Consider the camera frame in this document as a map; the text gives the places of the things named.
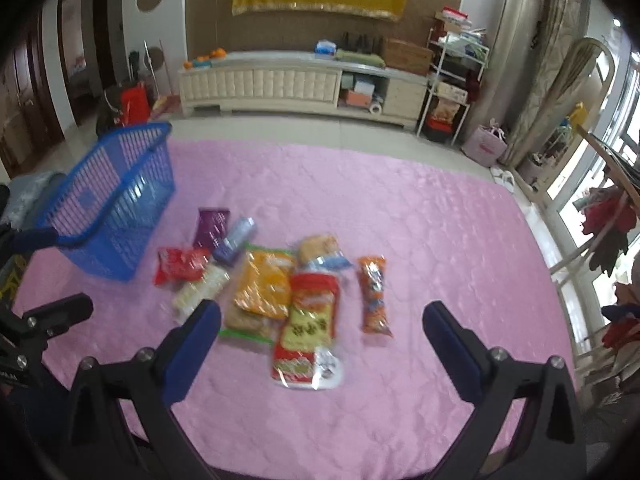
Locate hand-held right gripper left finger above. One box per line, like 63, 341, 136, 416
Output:
65, 299, 223, 480

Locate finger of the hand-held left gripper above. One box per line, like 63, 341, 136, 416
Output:
0, 292, 95, 368
0, 226, 60, 261

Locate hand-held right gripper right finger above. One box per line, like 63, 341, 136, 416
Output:
422, 301, 588, 480

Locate white cracker packet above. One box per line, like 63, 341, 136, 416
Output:
171, 262, 232, 323

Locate small red snack packet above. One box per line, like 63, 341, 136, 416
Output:
152, 246, 213, 287

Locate long orange snack packet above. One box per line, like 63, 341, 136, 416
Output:
356, 255, 394, 338

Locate orange green-edged snack packet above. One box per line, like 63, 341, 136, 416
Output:
218, 242, 298, 346

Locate blue plastic basket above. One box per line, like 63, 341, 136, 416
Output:
37, 121, 177, 282

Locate large red yellow snack packet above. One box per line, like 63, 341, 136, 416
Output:
270, 270, 347, 392

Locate light blue bottle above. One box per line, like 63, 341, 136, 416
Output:
212, 216, 258, 265

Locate purple snack packet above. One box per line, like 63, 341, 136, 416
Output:
192, 207, 232, 251

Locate clear bread packet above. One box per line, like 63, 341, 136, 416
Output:
297, 232, 353, 273

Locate grey patterned cloth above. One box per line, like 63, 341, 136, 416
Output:
0, 172, 66, 233

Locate pink quilted blanket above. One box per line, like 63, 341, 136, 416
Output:
10, 139, 578, 471

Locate black bag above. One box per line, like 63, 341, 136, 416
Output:
95, 85, 126, 138

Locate dark wooden door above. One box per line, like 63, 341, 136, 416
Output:
0, 5, 66, 176

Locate red bag on floor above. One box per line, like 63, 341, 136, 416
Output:
120, 85, 151, 123

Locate white slippers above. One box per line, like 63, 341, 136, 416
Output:
490, 167, 518, 191

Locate pink bin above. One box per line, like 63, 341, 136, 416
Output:
520, 155, 543, 186

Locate pink tote bag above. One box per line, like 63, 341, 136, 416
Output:
461, 119, 508, 168

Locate red and dark clothes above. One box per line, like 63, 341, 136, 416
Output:
582, 187, 638, 276

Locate white mop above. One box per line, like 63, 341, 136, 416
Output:
141, 39, 166, 101

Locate red storage box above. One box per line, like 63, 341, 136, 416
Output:
424, 116, 457, 142

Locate orange printed bag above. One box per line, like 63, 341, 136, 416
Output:
430, 97, 461, 123

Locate wooden clothes rack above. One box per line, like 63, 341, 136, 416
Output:
547, 122, 640, 391

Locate cream TV cabinet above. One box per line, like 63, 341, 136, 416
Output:
177, 50, 431, 133

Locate white metal shelf rack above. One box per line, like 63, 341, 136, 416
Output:
416, 27, 491, 148

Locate brown cardboard box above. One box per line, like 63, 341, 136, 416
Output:
382, 37, 435, 77

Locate green cushion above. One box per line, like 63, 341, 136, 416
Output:
334, 49, 387, 70

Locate beige patterned curtain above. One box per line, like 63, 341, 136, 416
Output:
500, 0, 593, 168

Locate standing air conditioner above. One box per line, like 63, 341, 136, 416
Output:
475, 0, 547, 136

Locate stack of boxes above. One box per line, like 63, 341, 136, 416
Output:
434, 6, 473, 36

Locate dark wooden door frame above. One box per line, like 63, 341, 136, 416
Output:
56, 0, 123, 128

